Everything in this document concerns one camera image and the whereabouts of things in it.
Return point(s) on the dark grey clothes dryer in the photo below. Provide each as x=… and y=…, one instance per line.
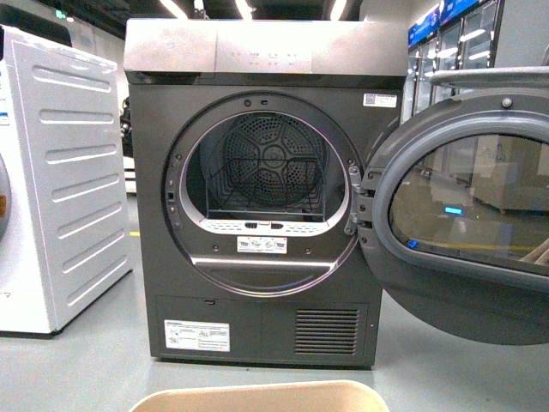
x=258, y=289

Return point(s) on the grey round dryer door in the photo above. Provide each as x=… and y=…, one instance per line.
x=452, y=210

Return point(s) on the white washing machine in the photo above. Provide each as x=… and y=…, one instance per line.
x=65, y=231

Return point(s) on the glass door display fridges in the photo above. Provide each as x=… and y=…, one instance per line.
x=454, y=35

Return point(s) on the black wire drying rack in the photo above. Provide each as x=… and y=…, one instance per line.
x=246, y=185

